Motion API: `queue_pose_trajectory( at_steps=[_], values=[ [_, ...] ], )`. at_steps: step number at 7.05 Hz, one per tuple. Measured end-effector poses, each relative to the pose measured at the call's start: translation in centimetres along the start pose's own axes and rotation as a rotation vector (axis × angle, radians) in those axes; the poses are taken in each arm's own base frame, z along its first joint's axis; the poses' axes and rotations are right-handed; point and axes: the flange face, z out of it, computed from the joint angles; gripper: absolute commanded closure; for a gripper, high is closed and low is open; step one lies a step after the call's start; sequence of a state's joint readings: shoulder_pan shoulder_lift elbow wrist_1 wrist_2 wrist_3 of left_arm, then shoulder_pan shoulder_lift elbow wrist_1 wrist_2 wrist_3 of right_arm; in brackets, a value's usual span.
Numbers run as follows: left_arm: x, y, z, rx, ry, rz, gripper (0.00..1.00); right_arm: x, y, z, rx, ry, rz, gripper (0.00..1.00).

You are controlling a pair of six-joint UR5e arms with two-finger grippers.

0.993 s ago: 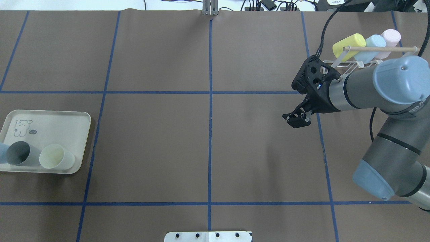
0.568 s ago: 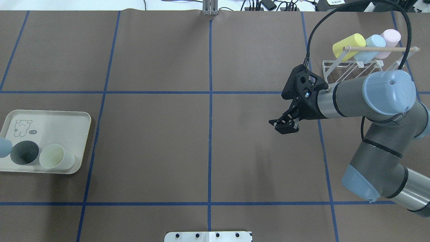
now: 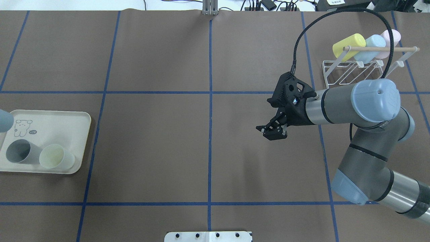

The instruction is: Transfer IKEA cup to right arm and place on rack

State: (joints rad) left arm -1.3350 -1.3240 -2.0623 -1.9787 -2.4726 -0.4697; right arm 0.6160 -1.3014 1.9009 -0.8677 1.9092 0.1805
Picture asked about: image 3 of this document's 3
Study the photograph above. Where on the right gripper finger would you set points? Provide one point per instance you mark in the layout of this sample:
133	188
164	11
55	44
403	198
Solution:
275	129

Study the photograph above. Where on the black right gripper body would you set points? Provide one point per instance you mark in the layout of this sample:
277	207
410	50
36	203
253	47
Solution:
295	115

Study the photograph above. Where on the yellow cup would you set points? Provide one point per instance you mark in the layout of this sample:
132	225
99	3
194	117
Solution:
352	40

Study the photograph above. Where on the light blue cup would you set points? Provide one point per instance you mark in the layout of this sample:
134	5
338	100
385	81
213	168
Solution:
373	41

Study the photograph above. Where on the grey cup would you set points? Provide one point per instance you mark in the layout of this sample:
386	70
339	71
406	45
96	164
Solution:
23	152

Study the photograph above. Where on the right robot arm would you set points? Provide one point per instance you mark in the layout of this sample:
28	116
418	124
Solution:
373	106

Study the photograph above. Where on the pale green cup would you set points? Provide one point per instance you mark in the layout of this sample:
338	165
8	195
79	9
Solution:
55	156

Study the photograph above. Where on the cream plastic tray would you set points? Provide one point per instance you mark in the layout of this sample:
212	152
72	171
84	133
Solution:
66	128

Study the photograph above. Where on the white wire cup rack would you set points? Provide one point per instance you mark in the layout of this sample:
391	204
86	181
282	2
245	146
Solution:
338	73

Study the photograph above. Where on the aluminium frame post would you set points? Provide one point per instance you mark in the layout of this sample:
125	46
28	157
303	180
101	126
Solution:
210	7

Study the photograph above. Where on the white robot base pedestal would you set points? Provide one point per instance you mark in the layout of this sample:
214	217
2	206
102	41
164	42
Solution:
209	236

